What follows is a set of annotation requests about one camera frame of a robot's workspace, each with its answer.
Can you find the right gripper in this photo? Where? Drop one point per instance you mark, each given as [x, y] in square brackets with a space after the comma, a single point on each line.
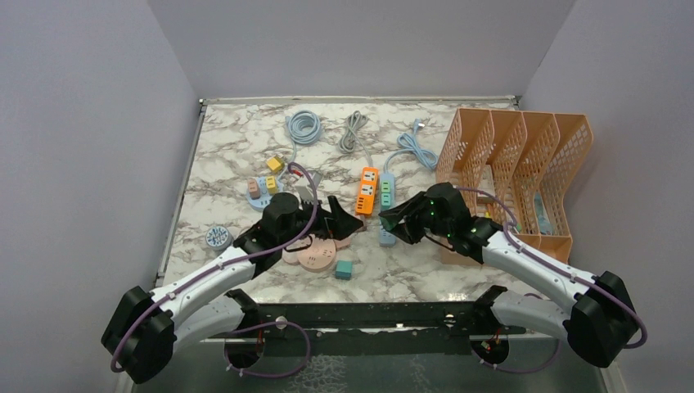
[408, 229]

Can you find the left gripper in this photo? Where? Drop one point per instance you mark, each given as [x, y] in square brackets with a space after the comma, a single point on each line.
[339, 224]

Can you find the teal plug adapter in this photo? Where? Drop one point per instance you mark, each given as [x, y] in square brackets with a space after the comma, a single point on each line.
[344, 269]
[386, 200]

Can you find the yellow plug adapter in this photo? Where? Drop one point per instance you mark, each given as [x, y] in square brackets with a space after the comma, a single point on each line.
[276, 164]
[271, 185]

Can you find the pink plug adapter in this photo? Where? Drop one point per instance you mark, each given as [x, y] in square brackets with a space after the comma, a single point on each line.
[253, 189]

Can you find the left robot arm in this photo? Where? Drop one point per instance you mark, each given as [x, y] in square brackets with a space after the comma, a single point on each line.
[147, 327]

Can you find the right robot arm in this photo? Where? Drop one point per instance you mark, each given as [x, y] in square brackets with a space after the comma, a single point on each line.
[592, 314]

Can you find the teal plug adapter front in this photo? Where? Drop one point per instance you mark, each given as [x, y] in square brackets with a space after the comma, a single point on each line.
[344, 269]

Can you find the orange power strip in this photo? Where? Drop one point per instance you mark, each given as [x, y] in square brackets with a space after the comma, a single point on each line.
[367, 191]

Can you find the pink round power strip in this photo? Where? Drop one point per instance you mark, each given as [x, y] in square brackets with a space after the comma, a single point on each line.
[318, 256]

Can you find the blue round power strip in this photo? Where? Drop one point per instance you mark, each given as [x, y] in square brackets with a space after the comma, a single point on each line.
[265, 199]

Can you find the orange plastic file rack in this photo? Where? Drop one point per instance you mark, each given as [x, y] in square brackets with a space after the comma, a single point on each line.
[518, 164]

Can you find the blue patterned round tin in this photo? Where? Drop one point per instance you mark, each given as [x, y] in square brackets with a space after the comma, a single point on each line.
[218, 238]

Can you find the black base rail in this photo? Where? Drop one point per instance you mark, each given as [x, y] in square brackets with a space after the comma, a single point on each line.
[292, 330]

